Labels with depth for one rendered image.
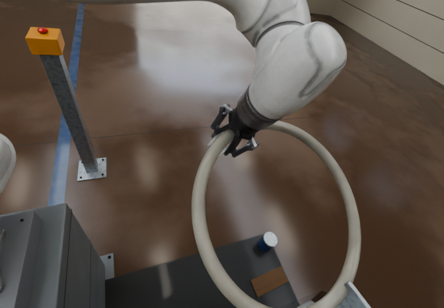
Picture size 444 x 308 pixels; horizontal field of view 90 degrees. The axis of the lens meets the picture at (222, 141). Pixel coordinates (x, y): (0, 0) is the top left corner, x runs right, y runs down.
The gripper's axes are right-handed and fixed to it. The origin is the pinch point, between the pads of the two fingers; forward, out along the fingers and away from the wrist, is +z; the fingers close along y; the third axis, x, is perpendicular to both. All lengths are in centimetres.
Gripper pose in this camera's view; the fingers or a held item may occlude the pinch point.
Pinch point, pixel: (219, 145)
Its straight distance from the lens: 65.5
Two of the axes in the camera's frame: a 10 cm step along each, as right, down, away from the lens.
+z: -3.8, 3.6, 8.5
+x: 7.1, -4.7, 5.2
